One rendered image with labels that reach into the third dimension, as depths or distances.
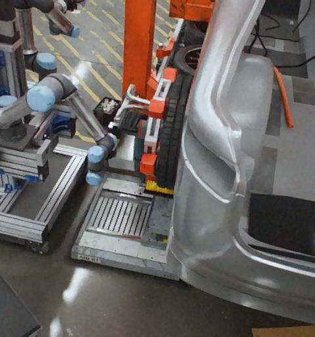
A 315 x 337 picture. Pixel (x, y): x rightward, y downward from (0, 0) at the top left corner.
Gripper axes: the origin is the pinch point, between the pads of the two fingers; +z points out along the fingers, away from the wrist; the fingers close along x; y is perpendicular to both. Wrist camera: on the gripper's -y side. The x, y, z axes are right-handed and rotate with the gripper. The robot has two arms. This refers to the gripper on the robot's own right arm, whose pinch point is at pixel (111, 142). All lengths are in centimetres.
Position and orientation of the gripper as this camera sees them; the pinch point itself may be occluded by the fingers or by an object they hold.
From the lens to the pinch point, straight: 260.5
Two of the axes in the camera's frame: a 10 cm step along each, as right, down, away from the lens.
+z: 1.9, -6.3, 7.5
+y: 0.8, -7.5, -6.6
